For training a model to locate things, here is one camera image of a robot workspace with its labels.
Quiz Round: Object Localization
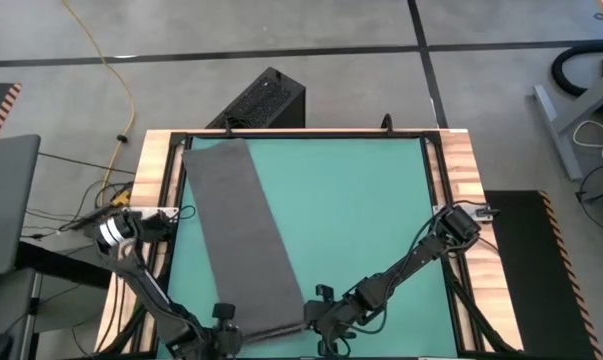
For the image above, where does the black cable bundle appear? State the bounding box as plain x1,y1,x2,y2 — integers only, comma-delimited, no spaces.
20,149,137,241

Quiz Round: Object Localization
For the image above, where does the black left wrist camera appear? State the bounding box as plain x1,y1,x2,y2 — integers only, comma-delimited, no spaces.
211,301,237,322

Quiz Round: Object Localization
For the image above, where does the grey terry towel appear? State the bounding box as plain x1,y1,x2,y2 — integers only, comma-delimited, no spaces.
180,137,308,347

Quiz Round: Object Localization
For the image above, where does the black flexible hose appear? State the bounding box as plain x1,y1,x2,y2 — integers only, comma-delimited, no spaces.
550,39,603,99

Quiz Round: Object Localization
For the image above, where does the black floor cable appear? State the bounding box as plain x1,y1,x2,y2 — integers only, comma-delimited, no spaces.
574,163,603,237

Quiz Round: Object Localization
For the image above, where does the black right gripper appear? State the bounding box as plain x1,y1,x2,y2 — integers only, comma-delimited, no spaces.
303,294,370,357

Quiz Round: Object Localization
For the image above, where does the yellow cable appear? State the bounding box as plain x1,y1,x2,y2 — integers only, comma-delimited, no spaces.
59,0,136,207

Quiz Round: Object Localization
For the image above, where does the black computer tower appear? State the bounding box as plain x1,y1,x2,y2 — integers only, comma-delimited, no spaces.
204,66,307,130

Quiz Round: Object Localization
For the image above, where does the grey laptop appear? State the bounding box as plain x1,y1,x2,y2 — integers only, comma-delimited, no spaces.
0,133,42,280

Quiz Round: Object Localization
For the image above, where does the green table mat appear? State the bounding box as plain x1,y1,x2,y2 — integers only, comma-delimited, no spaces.
156,137,460,359

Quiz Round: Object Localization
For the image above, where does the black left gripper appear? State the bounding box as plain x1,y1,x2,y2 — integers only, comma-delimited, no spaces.
200,317,248,360

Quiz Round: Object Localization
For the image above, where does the grey office desk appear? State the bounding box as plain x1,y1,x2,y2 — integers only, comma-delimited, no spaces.
0,267,45,360

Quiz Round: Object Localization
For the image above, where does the black table frame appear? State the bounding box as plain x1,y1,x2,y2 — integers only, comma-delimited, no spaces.
98,130,520,360

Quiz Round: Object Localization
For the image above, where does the grey metal stand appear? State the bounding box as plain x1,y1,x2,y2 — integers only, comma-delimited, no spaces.
533,0,603,182

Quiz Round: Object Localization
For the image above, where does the wooden butcher block table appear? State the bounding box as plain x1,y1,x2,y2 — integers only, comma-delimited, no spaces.
94,128,526,360

